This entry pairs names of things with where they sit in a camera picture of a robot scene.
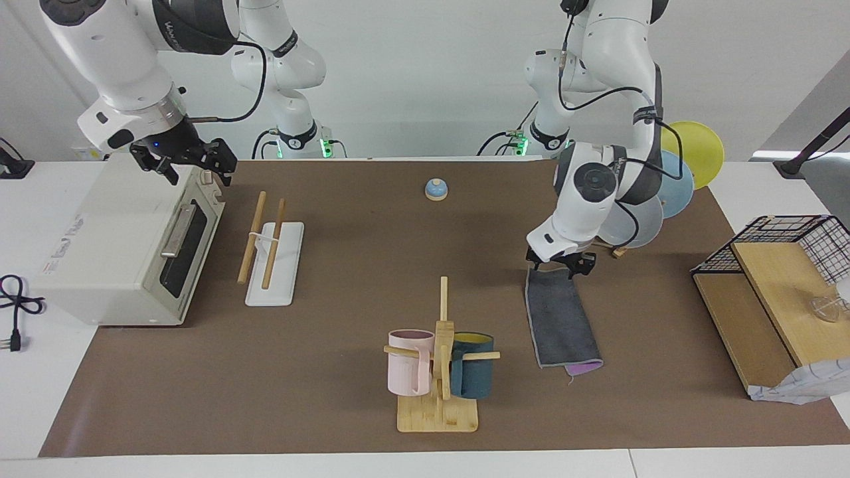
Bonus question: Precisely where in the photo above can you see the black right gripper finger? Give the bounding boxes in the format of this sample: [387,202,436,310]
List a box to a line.
[131,143,180,185]
[196,138,238,187]

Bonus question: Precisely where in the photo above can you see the purple and grey towel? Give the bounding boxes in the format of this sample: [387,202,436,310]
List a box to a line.
[525,266,604,377]

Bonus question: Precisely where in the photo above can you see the white towel rack wooden bars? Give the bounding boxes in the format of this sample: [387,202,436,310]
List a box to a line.
[237,191,305,307]

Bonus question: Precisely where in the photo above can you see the grey plate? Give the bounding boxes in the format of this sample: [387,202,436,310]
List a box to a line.
[598,196,665,249]

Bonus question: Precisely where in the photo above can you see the beige toaster oven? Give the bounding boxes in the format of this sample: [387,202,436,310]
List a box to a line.
[30,154,226,326]

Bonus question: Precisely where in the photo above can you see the light blue plate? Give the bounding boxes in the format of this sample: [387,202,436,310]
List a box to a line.
[657,149,695,220]

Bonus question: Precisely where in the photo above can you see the dark teal mug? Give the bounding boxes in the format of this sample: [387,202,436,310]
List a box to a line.
[450,332,495,400]

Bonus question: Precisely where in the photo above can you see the yellow plate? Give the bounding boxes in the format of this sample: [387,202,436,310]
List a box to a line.
[661,121,725,190]

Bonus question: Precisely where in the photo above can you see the pink mug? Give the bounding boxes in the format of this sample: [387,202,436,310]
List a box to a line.
[388,329,435,396]

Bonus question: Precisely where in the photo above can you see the wooden mug tree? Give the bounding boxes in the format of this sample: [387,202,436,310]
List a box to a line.
[383,276,501,434]

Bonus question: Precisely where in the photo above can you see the wooden shelf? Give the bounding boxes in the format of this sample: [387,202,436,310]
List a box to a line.
[692,240,850,399]

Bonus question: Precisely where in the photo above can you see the brown table mat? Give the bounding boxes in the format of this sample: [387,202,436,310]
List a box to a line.
[39,159,850,457]

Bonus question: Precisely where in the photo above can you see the small clear glass item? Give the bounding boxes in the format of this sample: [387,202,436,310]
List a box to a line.
[809,295,843,324]

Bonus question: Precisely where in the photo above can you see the black clamp stand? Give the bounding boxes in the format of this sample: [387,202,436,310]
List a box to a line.
[774,106,850,177]

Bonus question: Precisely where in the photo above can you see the black base cable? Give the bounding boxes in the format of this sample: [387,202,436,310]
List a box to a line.
[251,128,280,160]
[478,100,540,157]

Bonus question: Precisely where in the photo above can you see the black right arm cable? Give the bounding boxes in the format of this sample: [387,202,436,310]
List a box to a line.
[186,40,268,123]

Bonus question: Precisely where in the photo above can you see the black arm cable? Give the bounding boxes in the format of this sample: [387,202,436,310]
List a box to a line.
[558,0,685,233]
[186,40,268,123]

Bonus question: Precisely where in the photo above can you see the black clamp mount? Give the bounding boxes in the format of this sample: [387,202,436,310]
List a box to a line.
[0,138,35,180]

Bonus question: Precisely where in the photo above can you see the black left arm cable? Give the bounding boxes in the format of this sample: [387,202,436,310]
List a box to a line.
[558,0,685,233]

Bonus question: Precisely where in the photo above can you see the black power cord with plug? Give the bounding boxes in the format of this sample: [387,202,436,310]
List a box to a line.
[0,274,46,353]

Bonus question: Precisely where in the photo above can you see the black wire basket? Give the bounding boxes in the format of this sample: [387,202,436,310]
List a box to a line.
[691,214,850,285]

